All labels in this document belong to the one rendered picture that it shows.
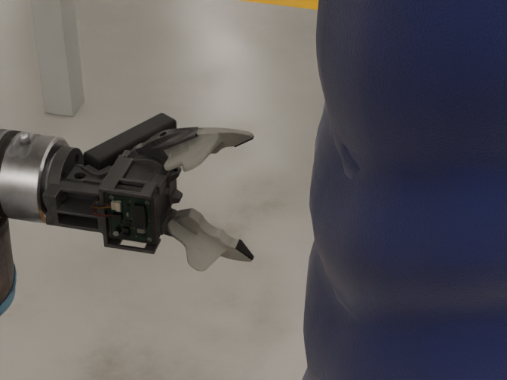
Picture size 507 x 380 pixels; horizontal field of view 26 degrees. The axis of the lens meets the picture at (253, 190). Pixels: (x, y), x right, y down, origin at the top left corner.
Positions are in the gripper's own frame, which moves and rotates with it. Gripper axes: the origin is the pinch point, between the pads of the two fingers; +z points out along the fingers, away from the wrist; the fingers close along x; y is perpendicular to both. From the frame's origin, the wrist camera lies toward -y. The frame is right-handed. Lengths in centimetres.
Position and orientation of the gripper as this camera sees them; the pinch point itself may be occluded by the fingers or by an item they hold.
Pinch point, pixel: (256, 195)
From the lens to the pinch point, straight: 109.4
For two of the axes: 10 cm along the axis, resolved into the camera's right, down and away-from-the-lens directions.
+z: 9.7, 1.4, -1.9
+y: -2.3, 5.6, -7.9
